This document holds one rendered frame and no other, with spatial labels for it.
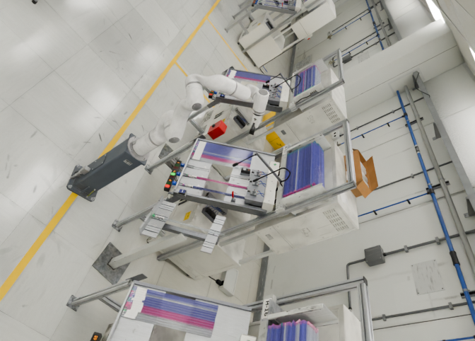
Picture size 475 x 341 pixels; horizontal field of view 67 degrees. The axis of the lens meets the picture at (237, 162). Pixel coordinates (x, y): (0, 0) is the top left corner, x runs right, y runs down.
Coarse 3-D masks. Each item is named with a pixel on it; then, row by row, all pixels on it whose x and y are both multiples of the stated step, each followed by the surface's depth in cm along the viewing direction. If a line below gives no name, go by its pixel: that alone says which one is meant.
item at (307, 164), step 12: (312, 144) 280; (288, 156) 290; (300, 156) 279; (312, 156) 268; (288, 168) 278; (300, 168) 267; (312, 168) 257; (288, 180) 266; (300, 180) 257; (312, 180) 248; (288, 192) 255
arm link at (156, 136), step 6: (168, 114) 239; (162, 120) 242; (168, 120) 237; (156, 126) 243; (162, 126) 244; (150, 132) 246; (156, 132) 243; (162, 132) 245; (150, 138) 245; (156, 138) 243; (162, 138) 245; (156, 144) 247
